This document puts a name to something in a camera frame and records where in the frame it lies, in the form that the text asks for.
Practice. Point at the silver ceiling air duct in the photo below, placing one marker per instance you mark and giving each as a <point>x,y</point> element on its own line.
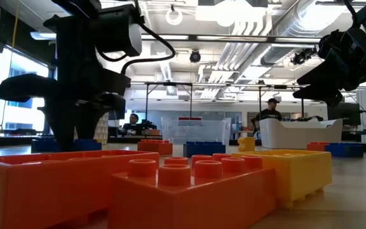
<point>297,22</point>

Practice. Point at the person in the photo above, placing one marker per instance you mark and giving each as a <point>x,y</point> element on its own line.
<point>133,119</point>
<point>270,113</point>

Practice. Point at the clear plastic bin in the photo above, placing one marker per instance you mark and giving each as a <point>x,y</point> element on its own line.
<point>195,130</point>

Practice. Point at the black ceiling-hung device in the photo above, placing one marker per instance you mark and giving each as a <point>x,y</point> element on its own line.
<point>302,57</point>

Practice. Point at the blue toy brick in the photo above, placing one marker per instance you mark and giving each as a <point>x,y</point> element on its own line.
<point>345,150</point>
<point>204,150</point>
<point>43,145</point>

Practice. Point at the orange-red toy brick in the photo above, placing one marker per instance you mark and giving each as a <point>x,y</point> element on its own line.
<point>43,191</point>
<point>186,206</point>
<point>316,147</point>
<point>155,148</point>

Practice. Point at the black monitor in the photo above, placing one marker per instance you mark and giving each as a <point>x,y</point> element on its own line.
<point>343,114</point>
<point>119,113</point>

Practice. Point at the large window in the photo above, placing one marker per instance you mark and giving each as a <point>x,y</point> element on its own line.
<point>21,117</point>

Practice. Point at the red topped box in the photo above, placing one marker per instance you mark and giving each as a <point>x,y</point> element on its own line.
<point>189,118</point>

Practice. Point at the black aluminium table frame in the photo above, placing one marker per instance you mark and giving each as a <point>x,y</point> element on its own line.
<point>11,141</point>

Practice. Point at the white plastic bin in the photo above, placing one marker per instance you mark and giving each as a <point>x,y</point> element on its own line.
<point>300,136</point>

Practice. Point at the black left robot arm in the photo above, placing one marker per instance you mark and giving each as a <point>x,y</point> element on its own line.
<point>75,8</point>

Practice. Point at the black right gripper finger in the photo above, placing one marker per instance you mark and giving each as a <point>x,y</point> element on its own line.
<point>316,76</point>
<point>322,93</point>

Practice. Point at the black background equipment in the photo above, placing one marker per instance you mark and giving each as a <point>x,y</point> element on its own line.
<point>149,127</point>

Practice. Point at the yellow-orange toy brick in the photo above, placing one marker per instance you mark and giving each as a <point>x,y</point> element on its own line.
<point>297,178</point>
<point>246,144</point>

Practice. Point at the long ceiling light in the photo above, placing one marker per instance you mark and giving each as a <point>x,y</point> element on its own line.
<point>43,35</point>

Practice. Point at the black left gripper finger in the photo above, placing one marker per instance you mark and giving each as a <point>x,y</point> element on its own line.
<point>84,124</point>
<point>63,127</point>

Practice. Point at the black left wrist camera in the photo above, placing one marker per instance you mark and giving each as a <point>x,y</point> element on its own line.
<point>116,28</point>

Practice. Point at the black metal frame stand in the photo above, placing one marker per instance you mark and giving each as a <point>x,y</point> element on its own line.
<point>170,84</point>
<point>281,86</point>

